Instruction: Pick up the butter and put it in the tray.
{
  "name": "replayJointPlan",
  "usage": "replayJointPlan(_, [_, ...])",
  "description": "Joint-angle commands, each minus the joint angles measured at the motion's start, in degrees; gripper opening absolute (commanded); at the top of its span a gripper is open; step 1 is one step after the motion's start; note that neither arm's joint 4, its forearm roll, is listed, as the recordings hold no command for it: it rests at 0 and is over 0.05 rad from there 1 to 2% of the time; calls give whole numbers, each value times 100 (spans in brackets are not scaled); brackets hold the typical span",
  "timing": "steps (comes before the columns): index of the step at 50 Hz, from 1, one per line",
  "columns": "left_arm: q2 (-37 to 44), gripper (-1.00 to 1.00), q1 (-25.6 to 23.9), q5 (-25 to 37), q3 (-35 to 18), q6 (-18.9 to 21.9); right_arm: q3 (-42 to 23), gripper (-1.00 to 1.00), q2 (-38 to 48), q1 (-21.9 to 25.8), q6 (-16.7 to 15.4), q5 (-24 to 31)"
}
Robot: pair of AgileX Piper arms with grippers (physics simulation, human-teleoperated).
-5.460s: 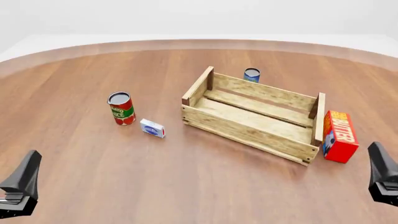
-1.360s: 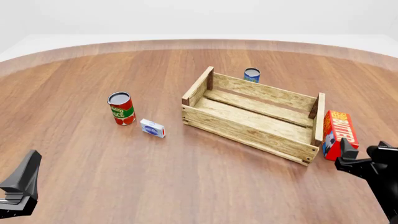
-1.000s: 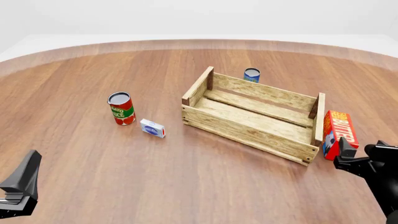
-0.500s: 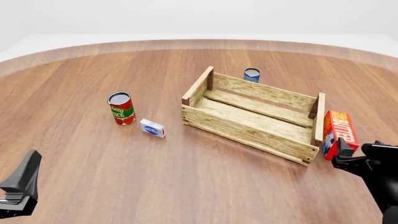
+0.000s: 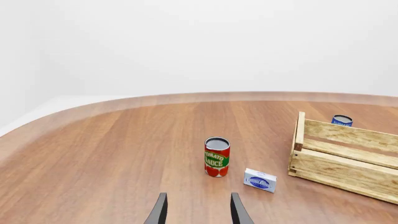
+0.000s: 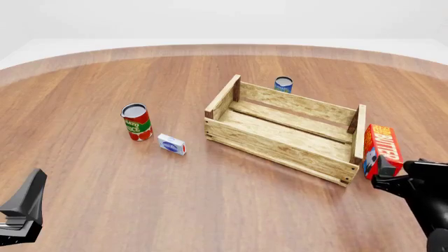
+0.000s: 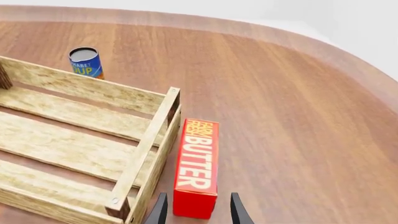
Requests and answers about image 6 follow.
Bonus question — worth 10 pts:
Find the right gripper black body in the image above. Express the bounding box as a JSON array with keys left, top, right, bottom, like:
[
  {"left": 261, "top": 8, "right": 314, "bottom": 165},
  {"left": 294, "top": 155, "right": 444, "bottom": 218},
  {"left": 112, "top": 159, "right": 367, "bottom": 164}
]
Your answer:
[{"left": 370, "top": 157, "right": 448, "bottom": 202}]

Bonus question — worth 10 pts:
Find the red butter box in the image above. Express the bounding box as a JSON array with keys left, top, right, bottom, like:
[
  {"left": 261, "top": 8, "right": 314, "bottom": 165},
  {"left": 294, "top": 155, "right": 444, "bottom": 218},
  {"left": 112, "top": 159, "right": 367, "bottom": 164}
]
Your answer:
[{"left": 361, "top": 123, "right": 405, "bottom": 181}]

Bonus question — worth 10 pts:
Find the blue tin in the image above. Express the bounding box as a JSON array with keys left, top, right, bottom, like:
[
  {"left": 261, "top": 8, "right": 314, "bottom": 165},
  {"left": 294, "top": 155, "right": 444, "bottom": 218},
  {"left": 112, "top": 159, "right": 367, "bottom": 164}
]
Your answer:
[{"left": 274, "top": 76, "right": 294, "bottom": 95}]

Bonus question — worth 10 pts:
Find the wooden slat tray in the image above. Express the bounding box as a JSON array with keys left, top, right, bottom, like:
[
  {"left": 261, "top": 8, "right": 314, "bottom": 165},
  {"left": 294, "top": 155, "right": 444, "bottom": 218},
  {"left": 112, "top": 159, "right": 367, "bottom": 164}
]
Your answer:
[{"left": 204, "top": 73, "right": 368, "bottom": 188}]

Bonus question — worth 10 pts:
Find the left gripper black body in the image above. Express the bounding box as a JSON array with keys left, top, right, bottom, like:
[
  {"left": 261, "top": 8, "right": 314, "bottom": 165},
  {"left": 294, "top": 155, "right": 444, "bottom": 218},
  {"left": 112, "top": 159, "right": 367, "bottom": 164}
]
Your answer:
[{"left": 0, "top": 215, "right": 43, "bottom": 246}]

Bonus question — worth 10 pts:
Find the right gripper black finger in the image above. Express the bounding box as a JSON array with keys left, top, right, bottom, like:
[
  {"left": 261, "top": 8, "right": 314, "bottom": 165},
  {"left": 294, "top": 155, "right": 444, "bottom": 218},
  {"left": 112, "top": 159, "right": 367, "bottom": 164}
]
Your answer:
[{"left": 375, "top": 154, "right": 398, "bottom": 179}]

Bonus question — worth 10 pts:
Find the small white blue box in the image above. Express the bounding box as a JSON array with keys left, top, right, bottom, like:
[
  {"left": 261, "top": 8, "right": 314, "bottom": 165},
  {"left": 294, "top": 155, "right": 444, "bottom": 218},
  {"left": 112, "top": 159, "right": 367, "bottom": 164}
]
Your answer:
[{"left": 157, "top": 132, "right": 187, "bottom": 156}]

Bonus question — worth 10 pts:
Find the red tomato sauce tin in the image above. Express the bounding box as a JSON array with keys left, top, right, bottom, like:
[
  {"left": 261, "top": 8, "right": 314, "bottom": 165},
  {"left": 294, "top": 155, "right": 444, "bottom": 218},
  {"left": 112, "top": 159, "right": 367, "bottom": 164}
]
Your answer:
[{"left": 120, "top": 102, "right": 154, "bottom": 142}]

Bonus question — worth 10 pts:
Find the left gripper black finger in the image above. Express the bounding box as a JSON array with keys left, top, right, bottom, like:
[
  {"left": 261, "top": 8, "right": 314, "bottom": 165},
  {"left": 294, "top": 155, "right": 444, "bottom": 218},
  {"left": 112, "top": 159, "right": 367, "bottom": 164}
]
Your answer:
[{"left": 0, "top": 168, "right": 48, "bottom": 226}]

